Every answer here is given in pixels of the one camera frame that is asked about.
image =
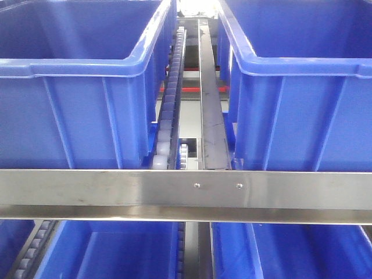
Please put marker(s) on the stainless steel shelf rack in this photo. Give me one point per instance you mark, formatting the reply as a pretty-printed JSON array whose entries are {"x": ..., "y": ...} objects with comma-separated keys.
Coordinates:
[{"x": 180, "y": 195}]

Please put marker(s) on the upper left blue bin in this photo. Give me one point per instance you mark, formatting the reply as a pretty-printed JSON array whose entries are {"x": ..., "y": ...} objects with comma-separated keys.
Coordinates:
[{"x": 79, "y": 82}]

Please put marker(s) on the blue bin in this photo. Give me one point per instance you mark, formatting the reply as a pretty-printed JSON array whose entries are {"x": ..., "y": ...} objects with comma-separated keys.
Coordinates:
[
  {"x": 14, "y": 233},
  {"x": 248, "y": 250},
  {"x": 112, "y": 249},
  {"x": 79, "y": 82},
  {"x": 299, "y": 74}
]

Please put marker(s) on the blue bin lower right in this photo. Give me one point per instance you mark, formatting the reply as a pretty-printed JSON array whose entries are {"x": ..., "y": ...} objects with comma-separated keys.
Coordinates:
[{"x": 248, "y": 250}]

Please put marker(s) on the upper right blue bin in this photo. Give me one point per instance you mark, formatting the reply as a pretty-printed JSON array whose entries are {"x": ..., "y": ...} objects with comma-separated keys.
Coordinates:
[{"x": 299, "y": 74}]

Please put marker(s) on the blue bin lower left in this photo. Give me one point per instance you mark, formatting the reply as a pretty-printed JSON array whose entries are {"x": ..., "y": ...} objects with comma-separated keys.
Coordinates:
[{"x": 112, "y": 249}]

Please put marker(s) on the blue bin far left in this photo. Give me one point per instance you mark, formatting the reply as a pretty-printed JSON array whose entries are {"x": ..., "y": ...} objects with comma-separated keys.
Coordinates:
[{"x": 14, "y": 233}]

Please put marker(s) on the lower roller track left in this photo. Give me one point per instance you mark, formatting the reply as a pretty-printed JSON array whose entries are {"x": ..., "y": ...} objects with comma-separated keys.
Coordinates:
[{"x": 33, "y": 251}]

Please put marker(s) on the roller track rail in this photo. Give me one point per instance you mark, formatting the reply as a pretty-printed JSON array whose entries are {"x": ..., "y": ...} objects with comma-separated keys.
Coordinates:
[{"x": 167, "y": 137}]

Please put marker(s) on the steel divider rail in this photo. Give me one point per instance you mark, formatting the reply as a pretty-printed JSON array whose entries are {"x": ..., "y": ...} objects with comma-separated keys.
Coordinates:
[{"x": 215, "y": 153}]

